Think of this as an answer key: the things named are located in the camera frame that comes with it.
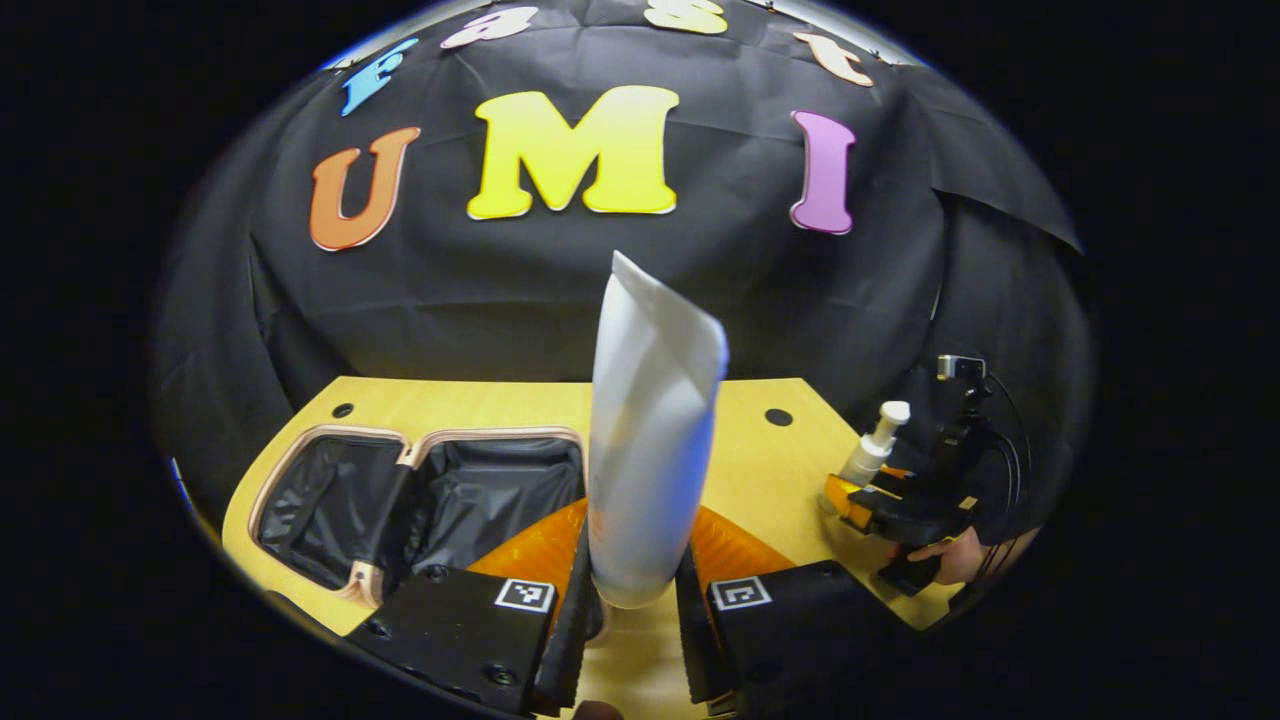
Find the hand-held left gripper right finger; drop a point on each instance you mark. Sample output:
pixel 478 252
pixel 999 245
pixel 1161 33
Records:
pixel 695 640

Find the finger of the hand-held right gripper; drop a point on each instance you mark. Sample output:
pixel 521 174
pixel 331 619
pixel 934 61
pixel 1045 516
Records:
pixel 910 515

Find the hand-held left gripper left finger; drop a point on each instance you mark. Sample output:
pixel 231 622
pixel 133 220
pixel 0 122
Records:
pixel 570 640

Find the white pump bottle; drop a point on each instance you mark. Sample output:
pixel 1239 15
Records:
pixel 868 455

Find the beige suitcase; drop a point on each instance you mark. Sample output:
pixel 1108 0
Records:
pixel 480 490

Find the white squeeze tube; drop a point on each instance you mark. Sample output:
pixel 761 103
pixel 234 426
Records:
pixel 650 440

